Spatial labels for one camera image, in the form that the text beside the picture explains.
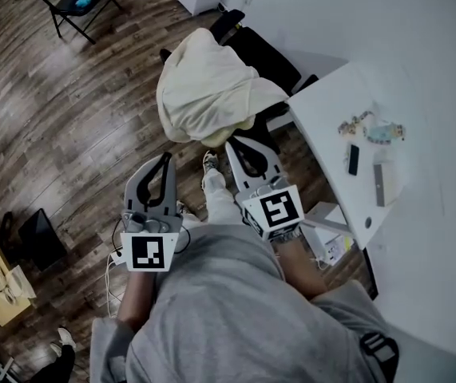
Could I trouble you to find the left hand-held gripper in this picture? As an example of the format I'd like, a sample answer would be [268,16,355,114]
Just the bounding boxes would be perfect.
[118,152,184,274]

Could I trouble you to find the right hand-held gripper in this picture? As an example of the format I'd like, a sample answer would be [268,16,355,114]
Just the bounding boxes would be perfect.
[224,135,306,243]

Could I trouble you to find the cream clothes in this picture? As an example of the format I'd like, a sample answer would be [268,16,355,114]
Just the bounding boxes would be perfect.
[155,27,291,148]

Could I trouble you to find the black mesh office chair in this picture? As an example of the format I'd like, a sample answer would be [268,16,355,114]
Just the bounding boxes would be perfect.
[159,8,320,157]

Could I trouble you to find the person's left forearm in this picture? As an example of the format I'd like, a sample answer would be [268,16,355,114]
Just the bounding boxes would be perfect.
[116,269,160,334]

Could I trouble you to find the person's right forearm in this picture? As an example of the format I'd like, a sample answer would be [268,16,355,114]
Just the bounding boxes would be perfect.
[271,229,329,302]

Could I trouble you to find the black swivel chair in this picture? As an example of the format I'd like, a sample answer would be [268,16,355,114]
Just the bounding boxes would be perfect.
[0,211,16,251]

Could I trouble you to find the black folding chair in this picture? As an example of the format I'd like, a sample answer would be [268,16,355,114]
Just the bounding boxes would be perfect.
[32,0,125,46]

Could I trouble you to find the person's cream trouser leg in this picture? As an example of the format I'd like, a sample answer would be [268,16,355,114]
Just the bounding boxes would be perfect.
[200,168,249,227]

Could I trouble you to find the silver wristwatch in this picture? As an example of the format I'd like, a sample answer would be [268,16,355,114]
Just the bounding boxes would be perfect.
[271,228,305,246]

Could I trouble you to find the white cardboard box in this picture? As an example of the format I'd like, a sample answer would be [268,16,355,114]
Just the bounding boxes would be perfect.
[304,200,355,267]

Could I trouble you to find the white desk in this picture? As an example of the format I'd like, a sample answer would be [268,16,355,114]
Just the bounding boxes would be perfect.
[287,60,412,251]

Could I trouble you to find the black smartphone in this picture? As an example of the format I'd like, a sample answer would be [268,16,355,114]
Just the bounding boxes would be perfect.
[347,144,362,177]

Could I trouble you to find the white box grey edge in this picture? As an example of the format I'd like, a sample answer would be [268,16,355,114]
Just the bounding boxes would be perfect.
[372,149,405,208]

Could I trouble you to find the person's grey t-shirt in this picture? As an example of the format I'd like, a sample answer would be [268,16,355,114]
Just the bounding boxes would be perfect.
[89,223,401,383]

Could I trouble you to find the cream cloth bag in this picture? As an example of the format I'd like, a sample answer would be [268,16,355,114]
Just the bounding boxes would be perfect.
[5,264,38,299]

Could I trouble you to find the black cable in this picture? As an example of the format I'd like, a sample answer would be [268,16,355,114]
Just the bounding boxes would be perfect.
[111,216,192,255]

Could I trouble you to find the white cable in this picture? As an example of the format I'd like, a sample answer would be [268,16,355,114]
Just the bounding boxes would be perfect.
[104,245,128,319]

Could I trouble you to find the beaded chain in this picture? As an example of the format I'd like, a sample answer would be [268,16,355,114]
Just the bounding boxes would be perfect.
[337,109,377,137]

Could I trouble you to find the black strap buckle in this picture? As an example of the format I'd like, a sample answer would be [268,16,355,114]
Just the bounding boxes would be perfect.
[359,331,401,383]

